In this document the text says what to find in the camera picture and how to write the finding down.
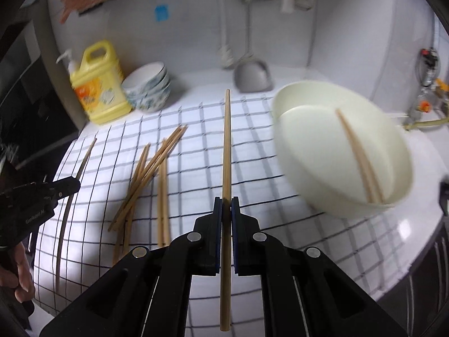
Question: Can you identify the wooden chopstick two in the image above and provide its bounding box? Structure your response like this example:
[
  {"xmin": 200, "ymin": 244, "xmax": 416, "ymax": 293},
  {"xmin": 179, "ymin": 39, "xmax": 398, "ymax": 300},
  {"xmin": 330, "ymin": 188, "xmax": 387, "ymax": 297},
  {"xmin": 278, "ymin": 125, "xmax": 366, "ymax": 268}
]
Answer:
[{"xmin": 112, "ymin": 125, "xmax": 188, "ymax": 232}]

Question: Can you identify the black stove appliance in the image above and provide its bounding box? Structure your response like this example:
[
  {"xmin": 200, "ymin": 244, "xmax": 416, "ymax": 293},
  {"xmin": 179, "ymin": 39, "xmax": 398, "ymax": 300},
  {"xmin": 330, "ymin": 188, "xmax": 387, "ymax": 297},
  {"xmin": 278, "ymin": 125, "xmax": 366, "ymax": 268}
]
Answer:
[{"xmin": 1, "ymin": 0, "xmax": 88, "ymax": 190}]

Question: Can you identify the white pump dispenser bottle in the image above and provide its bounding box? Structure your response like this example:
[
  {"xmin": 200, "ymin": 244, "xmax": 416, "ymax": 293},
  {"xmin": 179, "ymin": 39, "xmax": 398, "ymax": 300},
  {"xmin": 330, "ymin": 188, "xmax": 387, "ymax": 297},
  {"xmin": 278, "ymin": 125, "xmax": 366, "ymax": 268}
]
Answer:
[{"xmin": 56, "ymin": 49, "xmax": 80, "ymax": 75}]

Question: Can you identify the yellow hose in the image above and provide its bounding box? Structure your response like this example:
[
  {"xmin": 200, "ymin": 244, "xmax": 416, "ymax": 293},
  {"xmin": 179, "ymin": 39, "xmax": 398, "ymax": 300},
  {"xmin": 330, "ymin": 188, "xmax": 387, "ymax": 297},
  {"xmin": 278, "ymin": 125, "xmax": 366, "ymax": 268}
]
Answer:
[{"xmin": 402, "ymin": 115, "xmax": 449, "ymax": 132}]

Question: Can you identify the wooden chopstick five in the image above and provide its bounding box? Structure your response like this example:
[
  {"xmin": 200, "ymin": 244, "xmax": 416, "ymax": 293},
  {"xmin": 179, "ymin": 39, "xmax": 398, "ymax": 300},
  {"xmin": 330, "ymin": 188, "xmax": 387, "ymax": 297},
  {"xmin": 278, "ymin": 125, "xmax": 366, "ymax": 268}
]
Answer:
[{"xmin": 161, "ymin": 158, "xmax": 171, "ymax": 246}]

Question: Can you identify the chopstick in bowl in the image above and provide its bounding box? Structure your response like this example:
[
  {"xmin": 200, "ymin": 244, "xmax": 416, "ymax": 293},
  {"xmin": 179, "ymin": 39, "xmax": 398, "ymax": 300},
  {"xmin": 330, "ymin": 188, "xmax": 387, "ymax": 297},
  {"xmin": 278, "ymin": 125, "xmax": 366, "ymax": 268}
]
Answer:
[{"xmin": 336, "ymin": 109, "xmax": 384, "ymax": 204}]

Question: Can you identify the hanging white brush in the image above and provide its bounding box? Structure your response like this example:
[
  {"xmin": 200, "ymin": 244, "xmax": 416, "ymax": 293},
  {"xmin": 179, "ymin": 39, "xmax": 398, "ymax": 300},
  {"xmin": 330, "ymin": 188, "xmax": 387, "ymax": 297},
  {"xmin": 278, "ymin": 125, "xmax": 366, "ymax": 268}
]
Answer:
[{"xmin": 217, "ymin": 0, "xmax": 234, "ymax": 69}]

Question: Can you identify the bottom floral ceramic bowl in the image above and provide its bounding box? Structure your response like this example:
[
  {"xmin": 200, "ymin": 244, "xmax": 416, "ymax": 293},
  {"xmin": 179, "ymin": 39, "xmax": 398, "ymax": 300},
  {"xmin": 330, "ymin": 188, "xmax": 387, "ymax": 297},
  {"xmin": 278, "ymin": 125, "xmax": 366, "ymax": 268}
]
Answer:
[{"xmin": 127, "ymin": 84, "xmax": 171, "ymax": 113}]

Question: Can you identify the middle floral ceramic bowl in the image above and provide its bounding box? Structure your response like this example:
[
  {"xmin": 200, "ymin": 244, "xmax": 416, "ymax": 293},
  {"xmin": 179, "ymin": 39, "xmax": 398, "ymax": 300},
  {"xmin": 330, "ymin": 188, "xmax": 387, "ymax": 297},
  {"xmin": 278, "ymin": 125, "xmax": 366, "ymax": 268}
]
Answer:
[{"xmin": 125, "ymin": 74, "xmax": 170, "ymax": 100}]

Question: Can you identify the floral ceramic bowl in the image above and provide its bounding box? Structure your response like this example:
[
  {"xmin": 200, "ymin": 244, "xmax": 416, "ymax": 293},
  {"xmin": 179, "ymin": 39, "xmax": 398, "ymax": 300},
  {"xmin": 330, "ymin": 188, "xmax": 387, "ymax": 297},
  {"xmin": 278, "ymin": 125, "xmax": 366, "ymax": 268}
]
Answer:
[
  {"xmin": 127, "ymin": 84, "xmax": 171, "ymax": 113},
  {"xmin": 125, "ymin": 74, "xmax": 170, "ymax": 100},
  {"xmin": 122, "ymin": 62, "xmax": 167, "ymax": 91}
]

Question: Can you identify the wooden chopstick four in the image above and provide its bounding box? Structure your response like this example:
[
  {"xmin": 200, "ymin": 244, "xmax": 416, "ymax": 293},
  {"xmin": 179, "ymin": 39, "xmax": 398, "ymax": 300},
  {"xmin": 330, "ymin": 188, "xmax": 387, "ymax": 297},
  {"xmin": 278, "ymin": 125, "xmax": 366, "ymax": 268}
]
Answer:
[{"xmin": 157, "ymin": 158, "xmax": 166, "ymax": 247}]

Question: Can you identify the top floral ceramic bowl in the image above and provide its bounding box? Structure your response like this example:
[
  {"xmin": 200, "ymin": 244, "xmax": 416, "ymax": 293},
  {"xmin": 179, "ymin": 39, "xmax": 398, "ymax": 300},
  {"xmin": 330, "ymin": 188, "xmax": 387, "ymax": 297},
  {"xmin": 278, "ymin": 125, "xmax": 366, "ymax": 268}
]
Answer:
[{"xmin": 122, "ymin": 62, "xmax": 167, "ymax": 91}]

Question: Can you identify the yellow detergent jug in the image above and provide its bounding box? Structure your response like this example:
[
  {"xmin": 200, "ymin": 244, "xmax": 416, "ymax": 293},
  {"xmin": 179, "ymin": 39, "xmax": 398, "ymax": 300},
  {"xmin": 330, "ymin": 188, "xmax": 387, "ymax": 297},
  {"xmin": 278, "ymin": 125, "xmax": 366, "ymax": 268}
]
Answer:
[{"xmin": 69, "ymin": 40, "xmax": 132, "ymax": 125}]

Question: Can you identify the dark chopstick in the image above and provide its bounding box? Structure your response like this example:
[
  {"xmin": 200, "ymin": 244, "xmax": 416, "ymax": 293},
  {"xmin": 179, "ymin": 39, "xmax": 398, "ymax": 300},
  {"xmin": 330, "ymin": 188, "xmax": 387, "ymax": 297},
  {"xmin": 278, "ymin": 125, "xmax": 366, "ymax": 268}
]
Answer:
[{"xmin": 55, "ymin": 137, "xmax": 97, "ymax": 292}]

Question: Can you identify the wooden chopstick three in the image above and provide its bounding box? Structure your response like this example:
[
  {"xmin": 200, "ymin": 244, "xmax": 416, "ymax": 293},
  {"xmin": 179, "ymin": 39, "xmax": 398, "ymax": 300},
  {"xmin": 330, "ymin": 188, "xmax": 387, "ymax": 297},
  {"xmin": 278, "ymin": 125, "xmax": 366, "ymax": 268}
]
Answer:
[{"xmin": 109, "ymin": 143, "xmax": 151, "ymax": 265}]

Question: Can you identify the cream oval plastic bowl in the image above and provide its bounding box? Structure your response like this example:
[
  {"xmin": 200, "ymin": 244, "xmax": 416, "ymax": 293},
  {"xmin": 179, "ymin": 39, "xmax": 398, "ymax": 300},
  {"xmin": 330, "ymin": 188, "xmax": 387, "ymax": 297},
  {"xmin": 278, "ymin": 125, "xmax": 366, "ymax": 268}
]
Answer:
[{"xmin": 272, "ymin": 81, "xmax": 413, "ymax": 218}]

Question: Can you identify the person's left hand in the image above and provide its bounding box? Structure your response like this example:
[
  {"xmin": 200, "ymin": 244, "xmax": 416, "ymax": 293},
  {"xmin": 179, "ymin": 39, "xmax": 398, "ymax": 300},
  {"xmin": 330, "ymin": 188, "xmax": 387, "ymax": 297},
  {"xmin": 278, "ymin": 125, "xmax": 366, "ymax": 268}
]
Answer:
[{"xmin": 1, "ymin": 242, "xmax": 35, "ymax": 303}]

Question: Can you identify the blue wall sticker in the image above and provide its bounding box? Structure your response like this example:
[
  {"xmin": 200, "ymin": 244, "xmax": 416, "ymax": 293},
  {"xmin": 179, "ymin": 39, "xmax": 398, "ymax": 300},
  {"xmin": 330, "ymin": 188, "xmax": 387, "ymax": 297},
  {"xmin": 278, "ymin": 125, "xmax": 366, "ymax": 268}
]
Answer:
[{"xmin": 155, "ymin": 4, "xmax": 169, "ymax": 22}]

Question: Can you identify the white black checkered cloth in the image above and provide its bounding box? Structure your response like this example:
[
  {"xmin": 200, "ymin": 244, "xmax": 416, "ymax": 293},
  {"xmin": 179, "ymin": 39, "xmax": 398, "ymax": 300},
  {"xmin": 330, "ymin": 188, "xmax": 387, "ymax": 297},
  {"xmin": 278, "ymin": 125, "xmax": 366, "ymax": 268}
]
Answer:
[{"xmin": 33, "ymin": 97, "xmax": 405, "ymax": 315}]

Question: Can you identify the hanging metal spatula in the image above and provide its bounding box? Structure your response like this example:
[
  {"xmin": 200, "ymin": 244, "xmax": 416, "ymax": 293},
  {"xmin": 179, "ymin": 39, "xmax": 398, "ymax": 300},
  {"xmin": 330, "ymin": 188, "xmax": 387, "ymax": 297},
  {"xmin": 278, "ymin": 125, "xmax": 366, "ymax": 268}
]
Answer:
[{"xmin": 234, "ymin": 0, "xmax": 273, "ymax": 93}]

